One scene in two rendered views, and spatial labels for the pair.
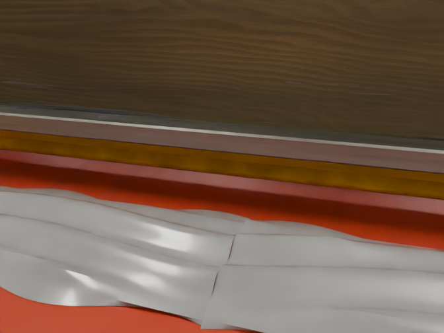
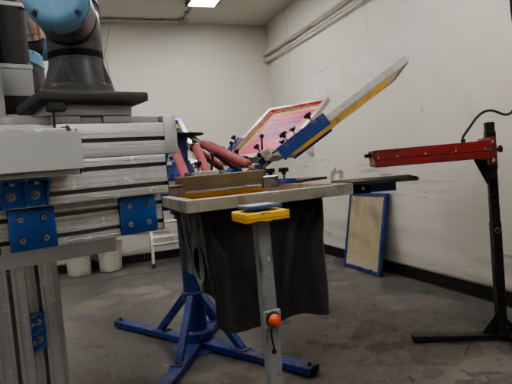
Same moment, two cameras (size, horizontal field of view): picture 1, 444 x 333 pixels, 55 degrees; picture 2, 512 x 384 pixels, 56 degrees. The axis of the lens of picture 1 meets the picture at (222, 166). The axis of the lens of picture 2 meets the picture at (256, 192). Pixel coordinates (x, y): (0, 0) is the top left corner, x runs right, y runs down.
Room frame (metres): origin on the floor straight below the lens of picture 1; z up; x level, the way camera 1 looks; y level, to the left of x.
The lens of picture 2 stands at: (-1.55, 1.13, 1.07)
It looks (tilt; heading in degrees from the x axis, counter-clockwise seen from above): 3 degrees down; 323
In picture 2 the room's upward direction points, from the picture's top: 5 degrees counter-clockwise
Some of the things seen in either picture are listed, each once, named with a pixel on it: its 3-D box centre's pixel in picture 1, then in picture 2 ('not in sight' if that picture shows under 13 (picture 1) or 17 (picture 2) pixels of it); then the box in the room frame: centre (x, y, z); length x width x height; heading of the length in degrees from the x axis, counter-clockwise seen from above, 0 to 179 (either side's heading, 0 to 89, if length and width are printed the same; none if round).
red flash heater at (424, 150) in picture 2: not in sight; (427, 154); (-0.02, -1.24, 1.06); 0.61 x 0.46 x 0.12; 43
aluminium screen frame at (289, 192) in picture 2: not in sight; (237, 194); (0.01, 0.04, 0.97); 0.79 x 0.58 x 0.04; 163
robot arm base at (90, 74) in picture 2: not in sight; (78, 77); (-0.47, 0.78, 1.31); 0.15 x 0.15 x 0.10
